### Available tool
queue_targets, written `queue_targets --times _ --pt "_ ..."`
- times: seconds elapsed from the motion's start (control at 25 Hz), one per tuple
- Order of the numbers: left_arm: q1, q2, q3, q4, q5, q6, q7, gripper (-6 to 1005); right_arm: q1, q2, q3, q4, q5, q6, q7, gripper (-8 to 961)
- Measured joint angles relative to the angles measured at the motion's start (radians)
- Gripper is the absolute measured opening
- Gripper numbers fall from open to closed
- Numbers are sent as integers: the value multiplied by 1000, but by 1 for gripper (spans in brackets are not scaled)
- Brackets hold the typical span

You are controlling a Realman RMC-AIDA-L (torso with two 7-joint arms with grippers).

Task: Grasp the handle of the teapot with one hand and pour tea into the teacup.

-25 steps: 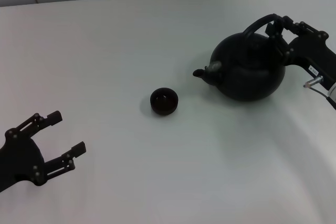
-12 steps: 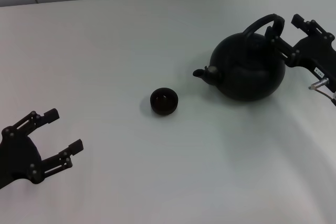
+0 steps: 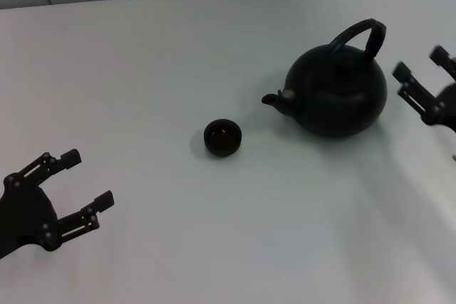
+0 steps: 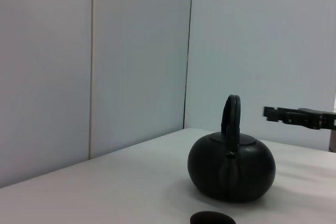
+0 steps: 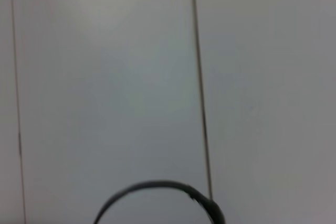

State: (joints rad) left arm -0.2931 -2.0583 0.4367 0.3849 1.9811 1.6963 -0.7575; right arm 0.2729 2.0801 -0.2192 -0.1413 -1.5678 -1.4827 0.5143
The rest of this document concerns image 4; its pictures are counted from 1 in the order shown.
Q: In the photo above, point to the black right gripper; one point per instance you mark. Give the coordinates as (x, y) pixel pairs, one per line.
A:
(328, 120)

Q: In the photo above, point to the black round teapot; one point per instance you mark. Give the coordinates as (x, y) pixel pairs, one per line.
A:
(249, 176)

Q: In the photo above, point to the small dark teacup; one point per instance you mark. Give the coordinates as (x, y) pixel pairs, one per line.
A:
(210, 218)

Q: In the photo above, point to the white backdrop board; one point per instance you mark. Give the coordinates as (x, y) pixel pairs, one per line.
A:
(141, 64)
(262, 37)
(44, 77)

